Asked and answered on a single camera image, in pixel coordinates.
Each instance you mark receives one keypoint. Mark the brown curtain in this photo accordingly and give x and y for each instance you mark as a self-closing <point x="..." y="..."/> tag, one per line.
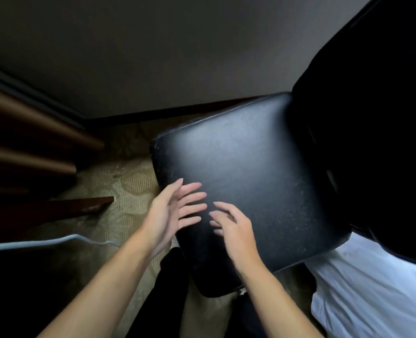
<point x="28" y="137"/>

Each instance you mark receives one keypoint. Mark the person's right hand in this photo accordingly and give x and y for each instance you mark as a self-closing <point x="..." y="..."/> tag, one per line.
<point x="237" y="235"/>

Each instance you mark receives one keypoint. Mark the person's left thumb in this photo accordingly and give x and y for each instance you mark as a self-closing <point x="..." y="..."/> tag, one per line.
<point x="172" y="190"/>

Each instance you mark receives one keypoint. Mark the person's left little finger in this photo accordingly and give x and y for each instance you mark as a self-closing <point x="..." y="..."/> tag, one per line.
<point x="190" y="221"/>

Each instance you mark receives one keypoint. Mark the person's left middle finger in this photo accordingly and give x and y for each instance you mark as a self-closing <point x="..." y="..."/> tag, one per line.
<point x="193" y="199"/>

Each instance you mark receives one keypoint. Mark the black leather chair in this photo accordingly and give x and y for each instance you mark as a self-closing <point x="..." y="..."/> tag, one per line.
<point x="264" y="172"/>

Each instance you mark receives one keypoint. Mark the dark wooden furniture board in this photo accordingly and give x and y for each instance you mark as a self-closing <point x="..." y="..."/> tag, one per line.
<point x="53" y="209"/>

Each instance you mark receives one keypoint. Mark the person's right fingers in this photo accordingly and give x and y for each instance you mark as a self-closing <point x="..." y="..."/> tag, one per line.
<point x="223" y="216"/>

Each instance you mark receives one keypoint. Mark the white bed sheet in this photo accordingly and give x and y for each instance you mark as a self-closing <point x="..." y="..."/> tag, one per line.
<point x="373" y="295"/>

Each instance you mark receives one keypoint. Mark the person's black trousers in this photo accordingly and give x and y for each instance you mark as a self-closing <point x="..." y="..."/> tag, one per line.
<point x="165" y="295"/>

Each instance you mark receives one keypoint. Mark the person's left hand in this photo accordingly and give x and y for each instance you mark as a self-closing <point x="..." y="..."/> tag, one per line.
<point x="164" y="216"/>

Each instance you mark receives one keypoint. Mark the person's right forearm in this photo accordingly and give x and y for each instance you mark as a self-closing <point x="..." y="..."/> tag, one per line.
<point x="276" y="306"/>

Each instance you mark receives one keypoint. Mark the person's left forearm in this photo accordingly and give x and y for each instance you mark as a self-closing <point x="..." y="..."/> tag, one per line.
<point x="104" y="288"/>

